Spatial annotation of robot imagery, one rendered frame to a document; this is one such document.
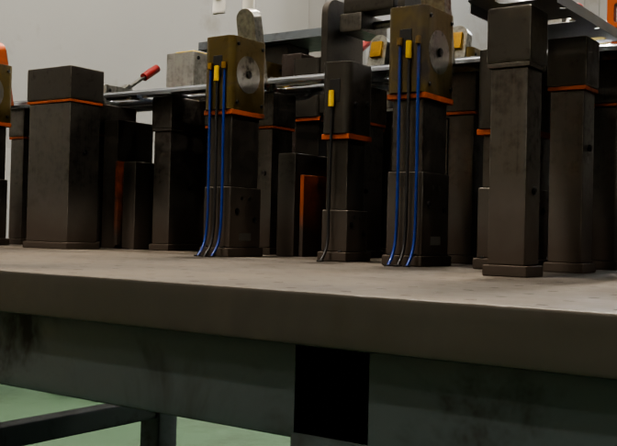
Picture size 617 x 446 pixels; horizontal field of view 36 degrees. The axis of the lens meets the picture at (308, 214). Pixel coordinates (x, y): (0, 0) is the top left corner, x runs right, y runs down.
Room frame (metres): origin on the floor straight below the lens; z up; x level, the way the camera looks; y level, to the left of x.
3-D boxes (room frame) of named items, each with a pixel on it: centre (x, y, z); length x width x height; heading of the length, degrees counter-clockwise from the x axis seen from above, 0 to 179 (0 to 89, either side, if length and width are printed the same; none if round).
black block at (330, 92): (1.38, -0.05, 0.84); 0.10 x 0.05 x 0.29; 145
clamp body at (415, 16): (1.27, -0.14, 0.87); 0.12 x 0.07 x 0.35; 145
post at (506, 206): (1.02, -0.22, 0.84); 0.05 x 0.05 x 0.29; 55
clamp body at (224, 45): (1.49, 0.13, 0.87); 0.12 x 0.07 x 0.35; 145
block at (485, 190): (1.21, -0.26, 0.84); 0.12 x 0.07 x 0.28; 145
